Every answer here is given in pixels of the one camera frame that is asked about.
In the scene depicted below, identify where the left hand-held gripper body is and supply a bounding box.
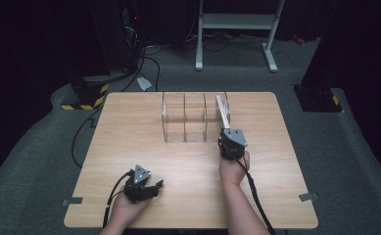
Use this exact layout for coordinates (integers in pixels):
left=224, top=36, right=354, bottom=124
left=122, top=164, right=154, bottom=204

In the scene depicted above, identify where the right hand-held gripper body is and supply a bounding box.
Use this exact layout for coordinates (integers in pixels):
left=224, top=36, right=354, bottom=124
left=217, top=127, right=249, bottom=162

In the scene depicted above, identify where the white green leaf picture book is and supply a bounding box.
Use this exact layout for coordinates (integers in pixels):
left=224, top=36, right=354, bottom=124
left=214, top=94, right=232, bottom=130

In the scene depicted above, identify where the clear acrylic divided box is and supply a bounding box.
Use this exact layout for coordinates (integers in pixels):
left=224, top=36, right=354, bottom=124
left=161, top=91, right=231, bottom=144

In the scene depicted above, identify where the person's left hand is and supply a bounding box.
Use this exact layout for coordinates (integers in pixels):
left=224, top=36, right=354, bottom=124
left=110, top=185, right=153, bottom=230

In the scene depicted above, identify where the person's right hand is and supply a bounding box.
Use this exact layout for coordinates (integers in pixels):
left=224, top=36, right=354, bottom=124
left=217, top=150, right=252, bottom=188

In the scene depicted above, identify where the grey tape piece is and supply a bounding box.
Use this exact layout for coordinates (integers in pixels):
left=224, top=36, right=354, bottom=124
left=62, top=197, right=84, bottom=207
left=298, top=192, right=319, bottom=203

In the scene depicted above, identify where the black base with yellow mark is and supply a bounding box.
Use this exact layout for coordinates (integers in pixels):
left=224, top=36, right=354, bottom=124
left=293, top=83, right=345, bottom=114

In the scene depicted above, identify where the white paper scrap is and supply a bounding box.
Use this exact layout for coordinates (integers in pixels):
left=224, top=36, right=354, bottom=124
left=136, top=76, right=153, bottom=92

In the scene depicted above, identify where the black yellow striped base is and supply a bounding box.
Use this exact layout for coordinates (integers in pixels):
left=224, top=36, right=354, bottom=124
left=60, top=76, right=110, bottom=112

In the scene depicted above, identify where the white metal stand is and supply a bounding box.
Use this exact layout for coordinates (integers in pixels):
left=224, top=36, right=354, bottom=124
left=195, top=0, right=286, bottom=73

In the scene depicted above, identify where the small red object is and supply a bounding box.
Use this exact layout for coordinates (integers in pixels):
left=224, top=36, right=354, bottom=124
left=292, top=34, right=307, bottom=46

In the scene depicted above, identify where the dark equipment rack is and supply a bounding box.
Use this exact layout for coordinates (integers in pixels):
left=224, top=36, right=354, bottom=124
left=86, top=0, right=147, bottom=74

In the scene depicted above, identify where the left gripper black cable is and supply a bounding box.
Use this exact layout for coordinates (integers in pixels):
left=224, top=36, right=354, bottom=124
left=102, top=170, right=136, bottom=229

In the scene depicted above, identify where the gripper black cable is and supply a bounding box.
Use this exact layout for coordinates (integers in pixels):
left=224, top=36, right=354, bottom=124
left=102, top=170, right=136, bottom=229
left=232, top=156, right=276, bottom=235

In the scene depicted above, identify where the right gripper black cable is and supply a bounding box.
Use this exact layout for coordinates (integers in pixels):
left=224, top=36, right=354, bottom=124
left=232, top=156, right=276, bottom=235

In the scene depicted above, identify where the black floor cable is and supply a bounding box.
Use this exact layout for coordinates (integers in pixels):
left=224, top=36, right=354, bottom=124
left=71, top=43, right=164, bottom=169

